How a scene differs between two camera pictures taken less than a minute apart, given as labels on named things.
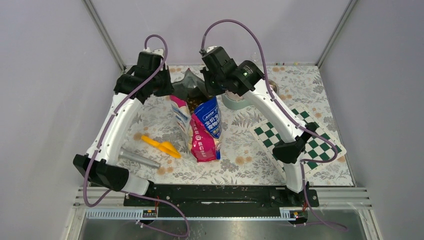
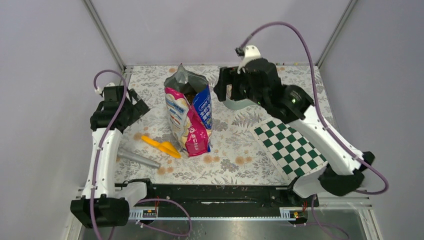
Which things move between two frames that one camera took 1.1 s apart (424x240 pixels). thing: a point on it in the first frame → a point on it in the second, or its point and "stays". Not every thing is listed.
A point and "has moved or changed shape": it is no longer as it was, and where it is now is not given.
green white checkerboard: x=321 y=148 stays
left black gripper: x=169 y=89 → x=139 y=108
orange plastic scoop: x=166 y=148 stays
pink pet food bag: x=197 y=116 has moved or changed shape
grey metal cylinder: x=126 y=153 stays
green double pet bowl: x=236 y=102 stays
